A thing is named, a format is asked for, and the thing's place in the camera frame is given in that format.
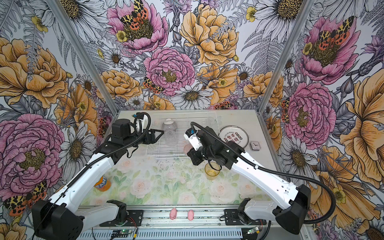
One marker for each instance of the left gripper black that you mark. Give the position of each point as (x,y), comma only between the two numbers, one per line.
(153,139)

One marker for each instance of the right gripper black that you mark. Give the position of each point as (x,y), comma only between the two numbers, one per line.
(192,154)

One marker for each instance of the pink glass cup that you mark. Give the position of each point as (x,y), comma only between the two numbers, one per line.
(187,148)

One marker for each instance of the yellow glass cup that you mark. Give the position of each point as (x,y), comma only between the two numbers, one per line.
(212,170)

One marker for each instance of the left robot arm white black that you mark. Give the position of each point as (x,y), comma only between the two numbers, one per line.
(59,218)

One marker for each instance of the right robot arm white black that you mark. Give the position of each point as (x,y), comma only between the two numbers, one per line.
(288,204)

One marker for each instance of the clear glass cup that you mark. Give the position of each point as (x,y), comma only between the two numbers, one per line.
(170,134)

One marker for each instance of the striped grey bowl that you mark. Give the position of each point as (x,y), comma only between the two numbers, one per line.
(169,122)

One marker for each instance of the small clear alarm clock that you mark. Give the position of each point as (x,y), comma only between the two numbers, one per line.
(255,145)

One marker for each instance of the orange soda bottle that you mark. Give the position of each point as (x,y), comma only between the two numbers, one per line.
(103,184)

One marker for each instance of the right pink clip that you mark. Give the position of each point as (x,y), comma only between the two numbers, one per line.
(191,215)

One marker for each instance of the pink clip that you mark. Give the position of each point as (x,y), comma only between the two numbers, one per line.
(191,215)
(173,214)

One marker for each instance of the left pink clip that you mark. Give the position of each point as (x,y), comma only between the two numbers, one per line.
(173,214)

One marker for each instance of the right circuit board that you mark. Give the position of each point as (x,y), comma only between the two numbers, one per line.
(253,231)

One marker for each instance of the green circuit board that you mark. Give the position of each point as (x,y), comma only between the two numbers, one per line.
(124,233)

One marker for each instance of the white wire dish rack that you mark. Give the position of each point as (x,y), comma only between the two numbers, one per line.
(166,148)

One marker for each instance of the aluminium front rail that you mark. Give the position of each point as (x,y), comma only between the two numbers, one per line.
(157,225)

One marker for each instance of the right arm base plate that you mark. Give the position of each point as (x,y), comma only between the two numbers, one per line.
(232,217)

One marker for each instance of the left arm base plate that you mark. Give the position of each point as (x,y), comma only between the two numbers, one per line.
(131,218)

